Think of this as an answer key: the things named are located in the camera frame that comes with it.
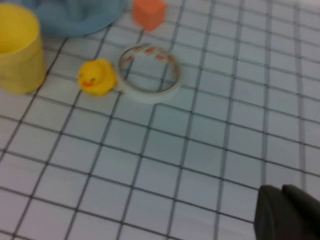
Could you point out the yellow rubber duck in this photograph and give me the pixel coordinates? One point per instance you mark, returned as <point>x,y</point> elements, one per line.
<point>96,77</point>

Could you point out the orange foam cube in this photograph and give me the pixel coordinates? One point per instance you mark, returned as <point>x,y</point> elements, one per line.
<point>148,12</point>

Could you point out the white checkered tablecloth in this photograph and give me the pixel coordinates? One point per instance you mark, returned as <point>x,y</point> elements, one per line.
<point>190,140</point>

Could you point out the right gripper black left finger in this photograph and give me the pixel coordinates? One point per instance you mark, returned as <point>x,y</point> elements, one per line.
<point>270,215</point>

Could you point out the blue cup stand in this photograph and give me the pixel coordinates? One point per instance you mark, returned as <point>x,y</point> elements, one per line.
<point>80,17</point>

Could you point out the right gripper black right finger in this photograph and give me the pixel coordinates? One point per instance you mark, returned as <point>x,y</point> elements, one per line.
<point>305,212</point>

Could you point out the yellow plastic cup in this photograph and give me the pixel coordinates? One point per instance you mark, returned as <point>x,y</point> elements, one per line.
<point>20,62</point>

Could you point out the white tape roll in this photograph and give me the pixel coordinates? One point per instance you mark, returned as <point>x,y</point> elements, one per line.
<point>150,96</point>

